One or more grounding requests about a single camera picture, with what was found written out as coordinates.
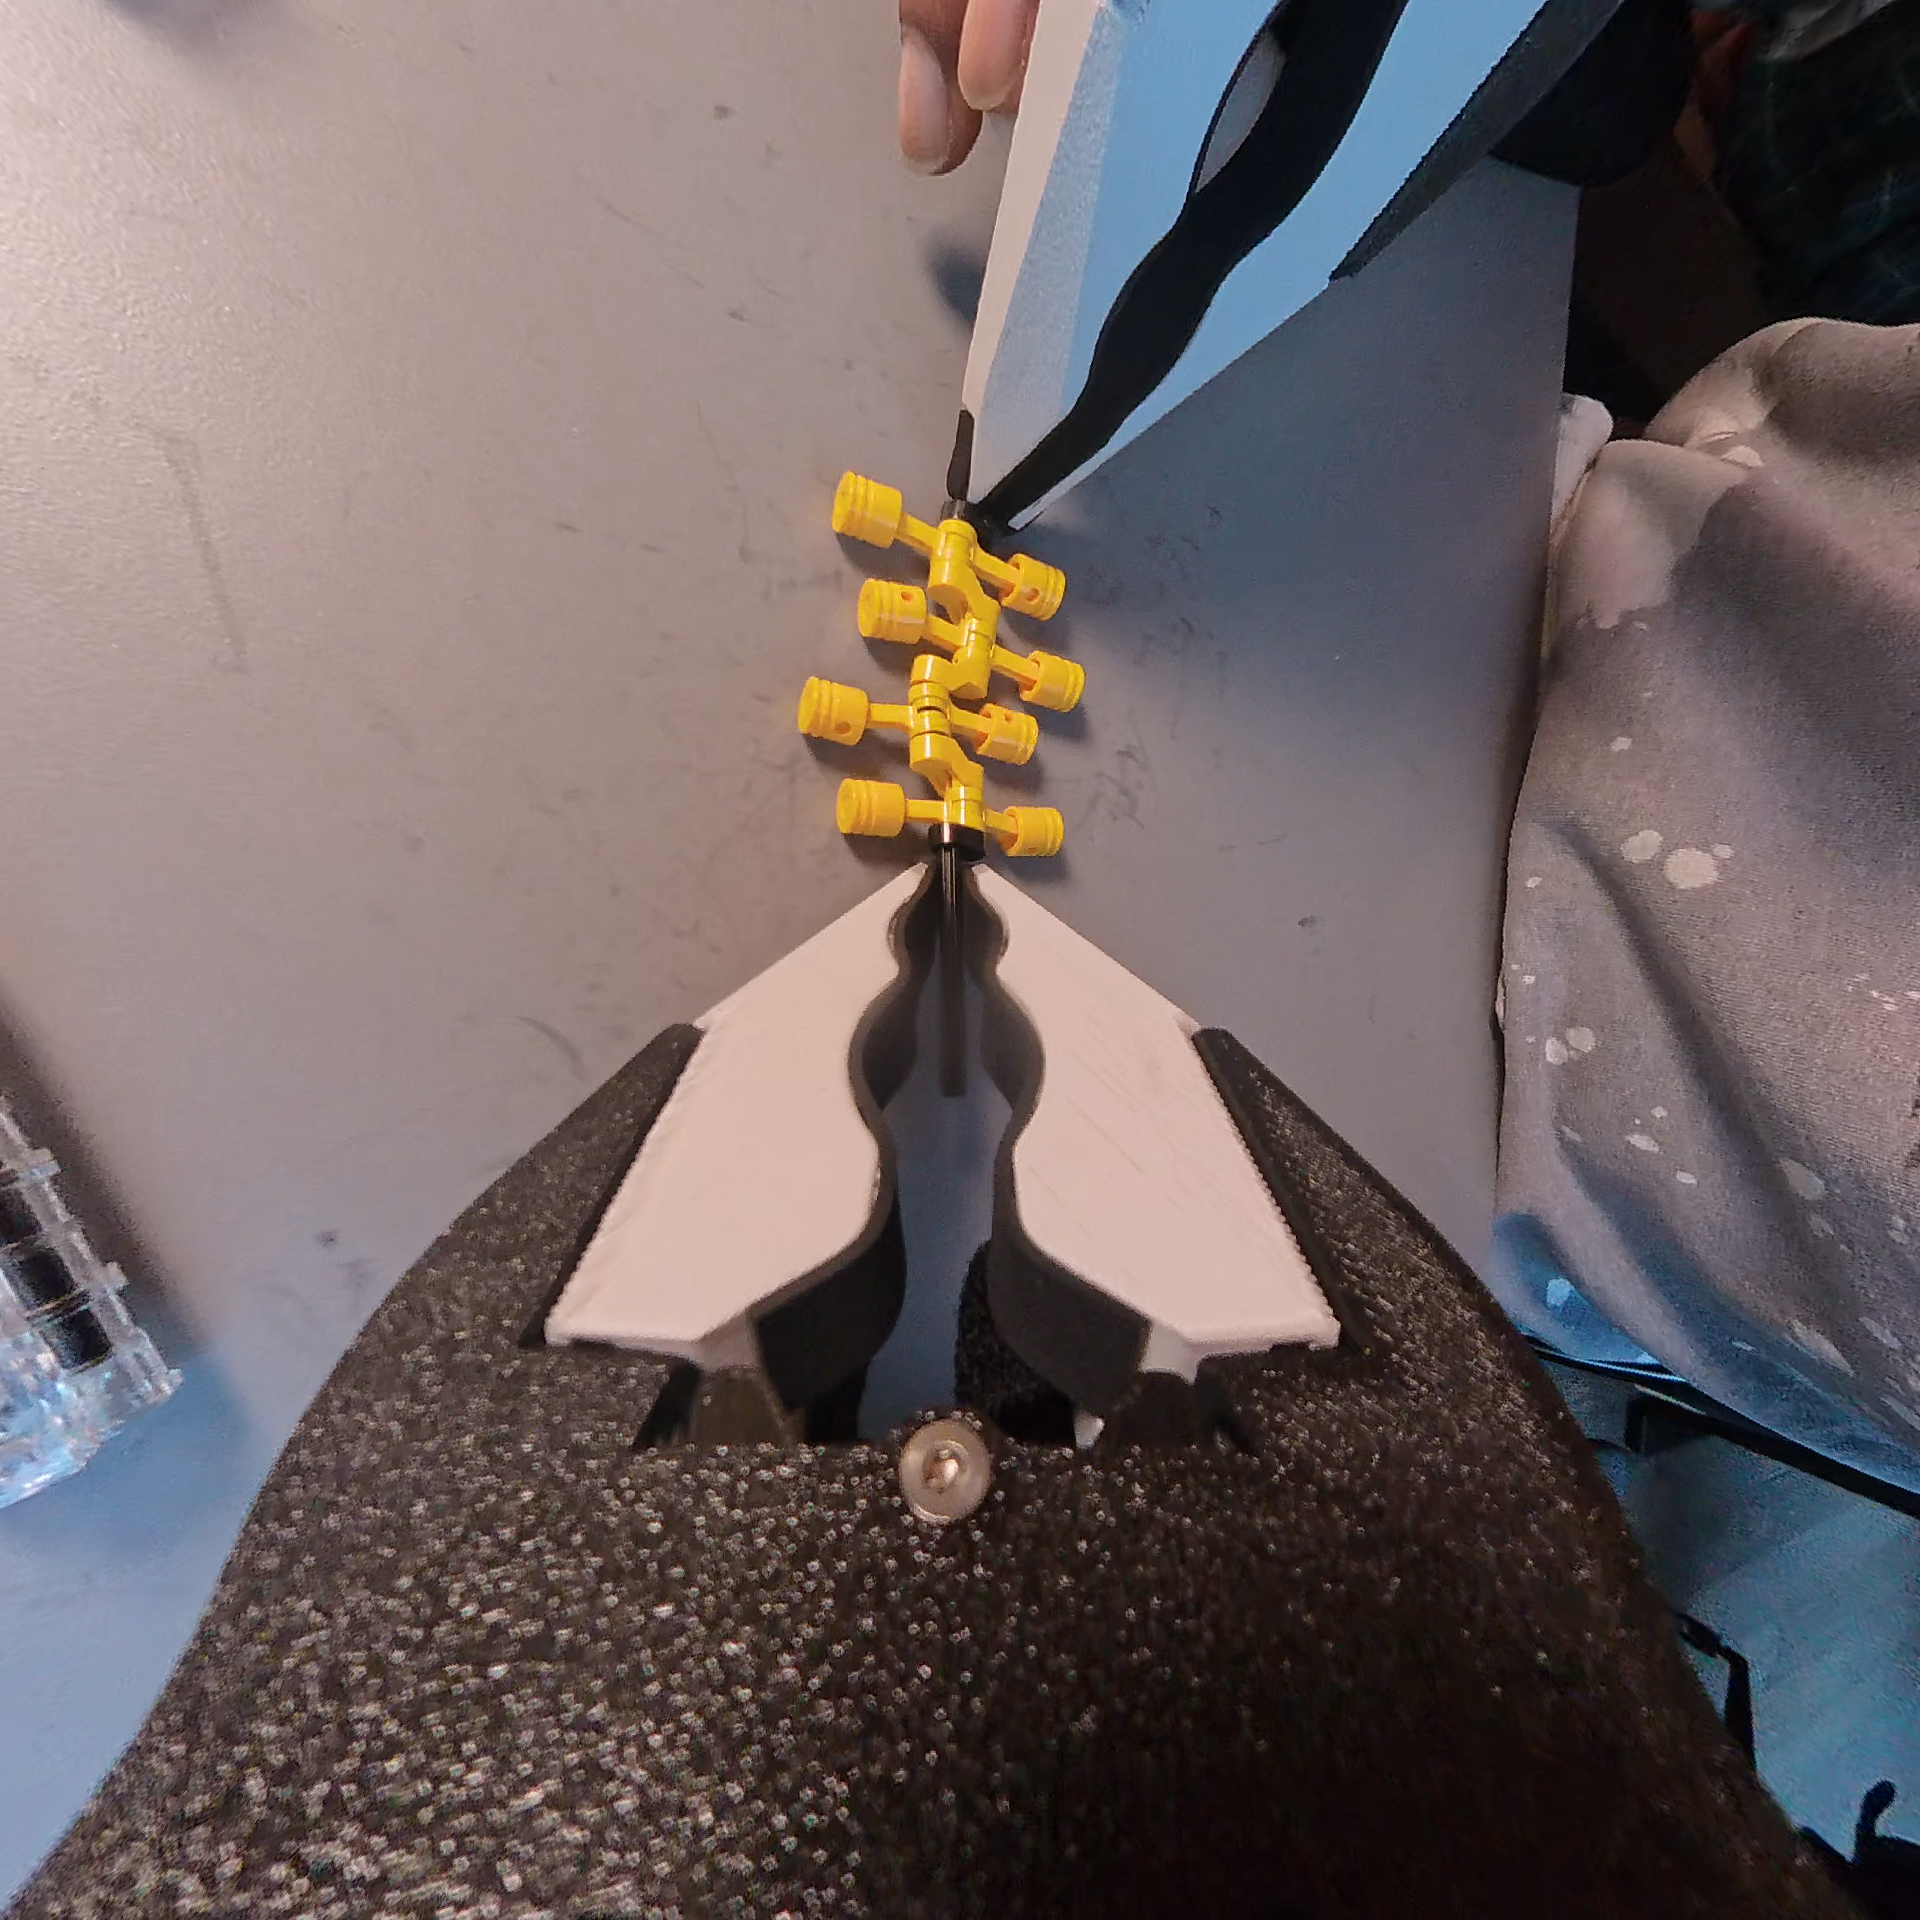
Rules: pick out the clear cylinder block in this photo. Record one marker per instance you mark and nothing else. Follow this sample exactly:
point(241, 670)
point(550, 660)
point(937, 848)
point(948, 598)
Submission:
point(61, 1319)

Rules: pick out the grey desk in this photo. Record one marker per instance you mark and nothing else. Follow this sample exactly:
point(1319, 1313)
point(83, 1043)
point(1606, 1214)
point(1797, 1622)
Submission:
point(452, 600)

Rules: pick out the person's grey sweatshirt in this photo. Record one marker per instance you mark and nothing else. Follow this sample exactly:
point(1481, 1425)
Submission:
point(1724, 900)

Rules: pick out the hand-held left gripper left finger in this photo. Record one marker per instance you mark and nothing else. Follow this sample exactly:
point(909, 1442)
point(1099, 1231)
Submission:
point(721, 1185)

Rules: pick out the person's right hand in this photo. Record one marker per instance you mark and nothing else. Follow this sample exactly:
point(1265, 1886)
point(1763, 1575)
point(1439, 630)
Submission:
point(962, 76)

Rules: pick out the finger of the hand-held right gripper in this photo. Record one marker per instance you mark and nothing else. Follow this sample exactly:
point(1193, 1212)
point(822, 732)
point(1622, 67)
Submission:
point(1349, 164)
point(1081, 182)

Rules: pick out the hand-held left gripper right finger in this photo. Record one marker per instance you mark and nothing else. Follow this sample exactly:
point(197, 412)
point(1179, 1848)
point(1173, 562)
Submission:
point(1156, 1185)

